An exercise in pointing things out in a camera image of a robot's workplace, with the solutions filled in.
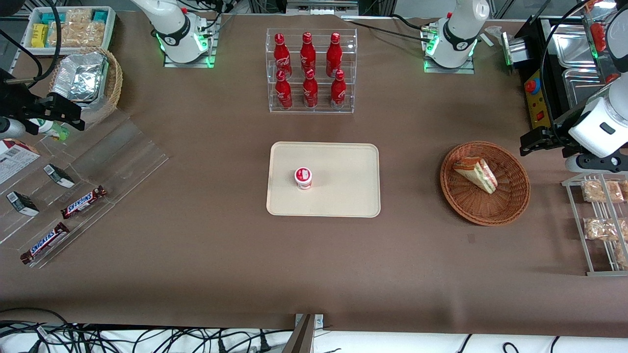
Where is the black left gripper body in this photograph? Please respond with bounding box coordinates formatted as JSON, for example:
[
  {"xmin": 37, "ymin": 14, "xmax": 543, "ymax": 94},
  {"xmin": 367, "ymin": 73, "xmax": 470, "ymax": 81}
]
[{"xmin": 549, "ymin": 109, "xmax": 589, "ymax": 149}]

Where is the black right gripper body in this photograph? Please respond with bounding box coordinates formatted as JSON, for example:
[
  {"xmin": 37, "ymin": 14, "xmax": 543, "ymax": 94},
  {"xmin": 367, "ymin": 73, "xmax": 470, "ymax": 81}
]
[{"xmin": 0, "ymin": 69, "xmax": 47, "ymax": 124}]

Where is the triangle sandwich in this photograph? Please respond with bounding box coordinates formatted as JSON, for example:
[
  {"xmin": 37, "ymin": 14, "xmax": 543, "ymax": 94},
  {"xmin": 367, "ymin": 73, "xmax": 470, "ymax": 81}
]
[{"xmin": 452, "ymin": 156, "xmax": 498, "ymax": 195}]

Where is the aluminium foil tray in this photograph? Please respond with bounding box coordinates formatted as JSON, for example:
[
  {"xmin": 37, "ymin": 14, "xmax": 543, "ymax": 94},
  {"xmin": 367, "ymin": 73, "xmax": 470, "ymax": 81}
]
[{"xmin": 51, "ymin": 51, "xmax": 109, "ymax": 103}]

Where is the tan wicker basket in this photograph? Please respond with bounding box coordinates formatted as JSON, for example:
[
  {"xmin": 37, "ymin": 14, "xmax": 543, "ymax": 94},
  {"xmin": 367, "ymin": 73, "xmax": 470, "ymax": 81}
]
[{"xmin": 48, "ymin": 47, "xmax": 123, "ymax": 126}]

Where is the round brown wicker basket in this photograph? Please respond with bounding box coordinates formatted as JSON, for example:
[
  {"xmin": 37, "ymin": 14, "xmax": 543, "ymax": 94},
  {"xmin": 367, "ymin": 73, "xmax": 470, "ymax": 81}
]
[{"xmin": 440, "ymin": 141, "xmax": 531, "ymax": 227}]

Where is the cream plastic tray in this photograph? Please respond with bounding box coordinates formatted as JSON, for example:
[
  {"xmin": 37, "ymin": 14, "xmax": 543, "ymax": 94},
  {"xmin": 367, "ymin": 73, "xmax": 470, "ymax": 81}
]
[{"xmin": 266, "ymin": 142, "xmax": 381, "ymax": 218}]

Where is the green white small bottle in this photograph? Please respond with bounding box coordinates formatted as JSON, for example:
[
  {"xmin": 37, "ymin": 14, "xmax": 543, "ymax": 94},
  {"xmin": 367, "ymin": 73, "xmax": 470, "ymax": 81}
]
[{"xmin": 28, "ymin": 118, "xmax": 71, "ymax": 142}]

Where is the black food warmer appliance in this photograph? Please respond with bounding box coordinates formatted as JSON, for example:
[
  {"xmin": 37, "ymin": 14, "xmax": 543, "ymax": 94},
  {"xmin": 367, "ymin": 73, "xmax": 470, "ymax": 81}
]
[{"xmin": 510, "ymin": 14, "xmax": 628, "ymax": 148}]

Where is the steel warmer pan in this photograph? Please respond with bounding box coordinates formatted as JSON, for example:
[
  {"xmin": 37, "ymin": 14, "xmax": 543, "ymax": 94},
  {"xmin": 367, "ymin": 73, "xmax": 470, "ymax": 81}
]
[
  {"xmin": 550, "ymin": 27, "xmax": 595, "ymax": 70},
  {"xmin": 562, "ymin": 69, "xmax": 611, "ymax": 107}
]

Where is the small black white box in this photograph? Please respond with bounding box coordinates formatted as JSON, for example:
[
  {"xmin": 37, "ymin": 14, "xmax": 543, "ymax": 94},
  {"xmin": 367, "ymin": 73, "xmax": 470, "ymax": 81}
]
[
  {"xmin": 43, "ymin": 164, "xmax": 76, "ymax": 189},
  {"xmin": 5, "ymin": 191, "xmax": 40, "ymax": 217}
]

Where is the red white paper carton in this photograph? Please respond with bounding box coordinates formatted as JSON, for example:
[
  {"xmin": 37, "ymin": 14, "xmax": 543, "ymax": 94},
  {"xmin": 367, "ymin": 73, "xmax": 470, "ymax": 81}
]
[{"xmin": 0, "ymin": 139, "xmax": 41, "ymax": 185}]

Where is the clear acrylic stepped display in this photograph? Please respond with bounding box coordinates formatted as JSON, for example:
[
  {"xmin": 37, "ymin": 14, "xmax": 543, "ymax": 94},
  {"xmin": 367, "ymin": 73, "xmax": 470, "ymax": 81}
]
[{"xmin": 0, "ymin": 108, "xmax": 170, "ymax": 270}]

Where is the yellow snack packet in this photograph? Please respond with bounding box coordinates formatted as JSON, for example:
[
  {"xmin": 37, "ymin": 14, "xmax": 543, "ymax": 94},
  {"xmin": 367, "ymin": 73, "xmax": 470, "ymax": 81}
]
[{"xmin": 31, "ymin": 23, "xmax": 49, "ymax": 49}]

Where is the white plastic snack bin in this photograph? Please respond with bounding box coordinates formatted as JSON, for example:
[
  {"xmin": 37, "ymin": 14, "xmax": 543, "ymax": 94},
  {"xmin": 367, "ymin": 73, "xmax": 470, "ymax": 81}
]
[{"xmin": 22, "ymin": 6, "xmax": 117, "ymax": 50}]

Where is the snickers chocolate bar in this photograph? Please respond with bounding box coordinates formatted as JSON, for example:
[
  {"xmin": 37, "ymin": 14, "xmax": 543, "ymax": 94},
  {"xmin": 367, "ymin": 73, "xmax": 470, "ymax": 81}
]
[
  {"xmin": 20, "ymin": 222, "xmax": 71, "ymax": 265},
  {"xmin": 60, "ymin": 185, "xmax": 108, "ymax": 220}
]

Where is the grey metal power box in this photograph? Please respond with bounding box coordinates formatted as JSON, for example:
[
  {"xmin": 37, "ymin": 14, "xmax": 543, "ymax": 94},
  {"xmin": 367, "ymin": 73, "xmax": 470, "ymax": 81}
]
[{"xmin": 500, "ymin": 37, "xmax": 528, "ymax": 67}]

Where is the red food on skewer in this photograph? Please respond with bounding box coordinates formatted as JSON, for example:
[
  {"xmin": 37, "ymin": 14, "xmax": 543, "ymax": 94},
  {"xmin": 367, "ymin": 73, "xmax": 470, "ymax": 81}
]
[{"xmin": 590, "ymin": 22, "xmax": 608, "ymax": 52}]

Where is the red cola bottle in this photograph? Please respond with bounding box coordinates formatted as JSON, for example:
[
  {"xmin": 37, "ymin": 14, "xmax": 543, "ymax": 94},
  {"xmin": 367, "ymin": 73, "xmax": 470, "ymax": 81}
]
[
  {"xmin": 330, "ymin": 70, "xmax": 347, "ymax": 109},
  {"xmin": 300, "ymin": 32, "xmax": 317, "ymax": 74},
  {"xmin": 302, "ymin": 69, "xmax": 319, "ymax": 109},
  {"xmin": 326, "ymin": 32, "xmax": 343, "ymax": 77},
  {"xmin": 274, "ymin": 70, "xmax": 294, "ymax": 110},
  {"xmin": 273, "ymin": 33, "xmax": 293, "ymax": 79}
]

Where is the clear acrylic bottle rack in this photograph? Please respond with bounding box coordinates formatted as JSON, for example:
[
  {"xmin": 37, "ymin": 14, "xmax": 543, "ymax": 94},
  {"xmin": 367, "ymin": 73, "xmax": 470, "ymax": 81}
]
[{"xmin": 266, "ymin": 28, "xmax": 358, "ymax": 114}]

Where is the red white yogurt cup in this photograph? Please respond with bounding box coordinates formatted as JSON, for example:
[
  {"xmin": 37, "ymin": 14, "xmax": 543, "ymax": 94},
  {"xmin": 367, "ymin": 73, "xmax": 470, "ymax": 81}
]
[{"xmin": 294, "ymin": 167, "xmax": 314, "ymax": 191}]

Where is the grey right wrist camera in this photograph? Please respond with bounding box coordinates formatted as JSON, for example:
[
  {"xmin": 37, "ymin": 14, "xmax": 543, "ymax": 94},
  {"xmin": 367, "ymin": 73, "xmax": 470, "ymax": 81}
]
[{"xmin": 0, "ymin": 117, "xmax": 26, "ymax": 139}]

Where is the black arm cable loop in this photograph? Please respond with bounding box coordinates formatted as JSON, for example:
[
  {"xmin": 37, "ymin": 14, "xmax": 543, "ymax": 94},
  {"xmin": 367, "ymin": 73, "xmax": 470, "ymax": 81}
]
[{"xmin": 0, "ymin": 0, "xmax": 63, "ymax": 90}]

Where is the grey wire rack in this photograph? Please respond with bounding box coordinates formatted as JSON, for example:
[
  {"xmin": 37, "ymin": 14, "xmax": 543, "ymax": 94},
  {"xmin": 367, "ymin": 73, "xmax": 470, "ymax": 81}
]
[{"xmin": 561, "ymin": 172, "xmax": 628, "ymax": 277}]

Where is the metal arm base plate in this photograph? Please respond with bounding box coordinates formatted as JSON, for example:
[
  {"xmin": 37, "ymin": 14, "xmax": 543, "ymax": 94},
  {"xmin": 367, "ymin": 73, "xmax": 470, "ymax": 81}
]
[
  {"xmin": 423, "ymin": 24, "xmax": 476, "ymax": 75},
  {"xmin": 163, "ymin": 14, "xmax": 220, "ymax": 69}
]

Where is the silver table edge bracket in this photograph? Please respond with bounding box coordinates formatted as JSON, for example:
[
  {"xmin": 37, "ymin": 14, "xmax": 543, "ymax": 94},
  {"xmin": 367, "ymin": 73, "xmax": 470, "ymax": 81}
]
[{"xmin": 295, "ymin": 313, "xmax": 325, "ymax": 330}]

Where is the grey metal post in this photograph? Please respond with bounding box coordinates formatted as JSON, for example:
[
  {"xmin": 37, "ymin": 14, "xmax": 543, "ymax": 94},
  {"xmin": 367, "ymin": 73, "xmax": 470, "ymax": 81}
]
[{"xmin": 282, "ymin": 314, "xmax": 316, "ymax": 353}]

